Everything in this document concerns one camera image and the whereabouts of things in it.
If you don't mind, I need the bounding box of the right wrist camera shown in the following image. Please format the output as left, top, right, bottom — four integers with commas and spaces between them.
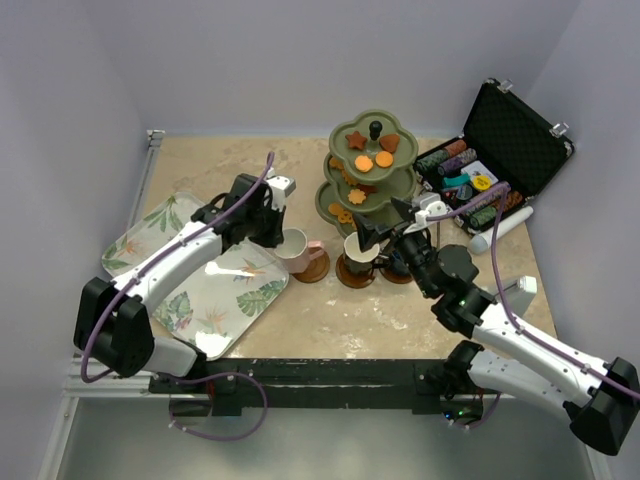
404, 192, 448, 234

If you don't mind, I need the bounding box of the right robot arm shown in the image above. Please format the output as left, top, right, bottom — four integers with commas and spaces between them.
354, 200, 639, 456

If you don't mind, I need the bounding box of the purple cable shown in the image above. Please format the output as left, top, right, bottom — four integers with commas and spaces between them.
79, 151, 276, 441
427, 181, 640, 431

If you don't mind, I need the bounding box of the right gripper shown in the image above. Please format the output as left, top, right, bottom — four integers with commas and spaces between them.
352, 197, 438, 298

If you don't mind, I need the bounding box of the brown saucer back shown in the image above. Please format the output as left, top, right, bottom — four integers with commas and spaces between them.
335, 255, 375, 289

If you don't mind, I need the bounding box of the brown patterned cookie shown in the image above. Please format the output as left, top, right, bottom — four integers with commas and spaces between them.
342, 170, 358, 185

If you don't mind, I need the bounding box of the heart cookie light brown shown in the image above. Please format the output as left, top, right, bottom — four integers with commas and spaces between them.
378, 134, 400, 154

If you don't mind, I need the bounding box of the white stand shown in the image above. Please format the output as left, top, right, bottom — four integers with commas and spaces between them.
502, 275, 538, 318

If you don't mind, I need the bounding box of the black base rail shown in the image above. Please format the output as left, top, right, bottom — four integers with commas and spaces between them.
149, 359, 490, 424

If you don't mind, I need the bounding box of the dark blue mug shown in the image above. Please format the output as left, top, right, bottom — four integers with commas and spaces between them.
388, 251, 411, 278

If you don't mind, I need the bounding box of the leaf pattern serving tray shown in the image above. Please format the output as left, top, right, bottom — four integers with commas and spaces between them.
101, 192, 289, 360

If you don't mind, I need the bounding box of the aluminium frame rail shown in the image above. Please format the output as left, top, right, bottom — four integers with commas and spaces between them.
37, 129, 166, 480

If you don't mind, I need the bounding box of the green three-tier stand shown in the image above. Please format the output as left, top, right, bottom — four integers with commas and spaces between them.
315, 109, 418, 238

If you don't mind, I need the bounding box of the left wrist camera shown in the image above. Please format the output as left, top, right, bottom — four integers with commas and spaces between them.
266, 168, 296, 211

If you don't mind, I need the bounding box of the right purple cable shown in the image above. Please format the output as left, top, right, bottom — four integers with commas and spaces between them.
427, 181, 640, 431

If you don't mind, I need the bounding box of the dark star cookie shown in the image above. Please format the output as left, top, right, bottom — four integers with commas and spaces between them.
358, 184, 377, 195
345, 131, 368, 151

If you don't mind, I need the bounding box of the dark grey mug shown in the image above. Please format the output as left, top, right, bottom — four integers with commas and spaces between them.
343, 233, 390, 276

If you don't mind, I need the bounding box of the round orange cookie front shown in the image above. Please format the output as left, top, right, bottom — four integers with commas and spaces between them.
375, 151, 394, 168

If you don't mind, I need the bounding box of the maple leaf cookie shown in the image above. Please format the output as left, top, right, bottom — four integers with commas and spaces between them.
329, 157, 344, 170

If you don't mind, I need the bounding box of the orange slice cookie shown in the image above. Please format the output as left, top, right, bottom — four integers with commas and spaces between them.
337, 210, 353, 224

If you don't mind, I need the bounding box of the orange flower cookie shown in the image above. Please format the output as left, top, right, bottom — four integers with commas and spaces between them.
347, 189, 367, 205

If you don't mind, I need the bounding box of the pink cup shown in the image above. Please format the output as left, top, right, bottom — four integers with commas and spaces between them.
274, 228, 326, 274

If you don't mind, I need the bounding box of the round orange cookie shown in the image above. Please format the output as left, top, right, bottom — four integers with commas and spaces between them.
375, 151, 394, 168
354, 155, 373, 173
328, 203, 343, 216

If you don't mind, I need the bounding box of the white microphone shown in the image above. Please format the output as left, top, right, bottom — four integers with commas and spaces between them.
468, 206, 534, 255

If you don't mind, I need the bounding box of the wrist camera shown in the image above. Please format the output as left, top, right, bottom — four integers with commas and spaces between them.
404, 192, 448, 234
266, 168, 296, 211

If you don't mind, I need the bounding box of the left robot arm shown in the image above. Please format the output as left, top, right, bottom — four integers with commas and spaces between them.
73, 174, 296, 392

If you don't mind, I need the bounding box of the brown saucer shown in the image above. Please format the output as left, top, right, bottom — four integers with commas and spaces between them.
381, 269, 413, 284
293, 248, 331, 284
335, 255, 375, 289

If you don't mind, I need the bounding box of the black poker chip case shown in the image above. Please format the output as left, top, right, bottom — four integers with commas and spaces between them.
413, 78, 575, 219

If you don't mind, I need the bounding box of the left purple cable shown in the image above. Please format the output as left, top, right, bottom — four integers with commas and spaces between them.
79, 151, 276, 441

